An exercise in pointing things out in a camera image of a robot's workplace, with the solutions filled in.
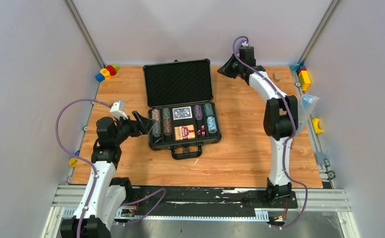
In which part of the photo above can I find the clear bubble wrap bag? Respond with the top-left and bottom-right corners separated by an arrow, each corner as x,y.
296,94 -> 320,135

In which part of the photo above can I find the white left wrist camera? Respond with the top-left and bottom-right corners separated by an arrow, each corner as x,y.
110,100 -> 128,120

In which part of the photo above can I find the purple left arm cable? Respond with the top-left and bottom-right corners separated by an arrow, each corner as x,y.
55,99 -> 167,238

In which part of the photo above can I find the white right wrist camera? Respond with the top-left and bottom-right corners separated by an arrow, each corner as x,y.
240,39 -> 249,47

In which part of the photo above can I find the black poker set case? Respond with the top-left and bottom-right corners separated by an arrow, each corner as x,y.
142,59 -> 222,160

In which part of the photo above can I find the dark green chip stack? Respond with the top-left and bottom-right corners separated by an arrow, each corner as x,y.
203,103 -> 214,118

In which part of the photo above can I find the green round toy block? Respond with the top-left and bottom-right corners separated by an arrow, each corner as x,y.
112,64 -> 120,72

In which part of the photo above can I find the red playing card box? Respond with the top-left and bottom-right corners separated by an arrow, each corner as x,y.
174,124 -> 196,141

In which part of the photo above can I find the light blue chip stack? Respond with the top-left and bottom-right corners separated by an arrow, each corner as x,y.
206,116 -> 217,134

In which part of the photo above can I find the yellow round toy block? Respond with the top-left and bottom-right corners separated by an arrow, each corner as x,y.
100,68 -> 112,80

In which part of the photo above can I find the brown purple chip stack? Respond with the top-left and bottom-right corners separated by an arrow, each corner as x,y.
163,119 -> 172,136

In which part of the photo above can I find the blue playing card deck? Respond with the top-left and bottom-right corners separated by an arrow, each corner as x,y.
172,106 -> 193,120

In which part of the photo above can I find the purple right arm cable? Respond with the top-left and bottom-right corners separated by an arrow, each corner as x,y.
232,36 -> 309,230

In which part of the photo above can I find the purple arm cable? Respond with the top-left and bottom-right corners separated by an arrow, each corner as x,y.
55,99 -> 167,238
232,36 -> 309,230

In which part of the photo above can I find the olive blue chip stack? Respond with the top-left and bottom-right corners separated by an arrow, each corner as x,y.
152,121 -> 161,137
162,108 -> 171,120

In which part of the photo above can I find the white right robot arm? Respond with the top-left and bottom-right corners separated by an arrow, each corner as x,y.
218,46 -> 298,207

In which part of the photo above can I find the yellow curved toy piece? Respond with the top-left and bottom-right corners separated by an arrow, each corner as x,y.
311,118 -> 323,134

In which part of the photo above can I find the yellow big blind button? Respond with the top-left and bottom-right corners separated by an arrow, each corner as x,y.
68,157 -> 78,168

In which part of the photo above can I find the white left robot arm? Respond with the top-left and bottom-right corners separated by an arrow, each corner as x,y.
60,111 -> 155,238

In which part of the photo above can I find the small wooden block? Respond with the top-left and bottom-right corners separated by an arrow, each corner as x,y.
273,72 -> 281,82

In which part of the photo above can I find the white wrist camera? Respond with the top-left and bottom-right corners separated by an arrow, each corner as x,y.
110,100 -> 128,120
240,39 -> 249,47

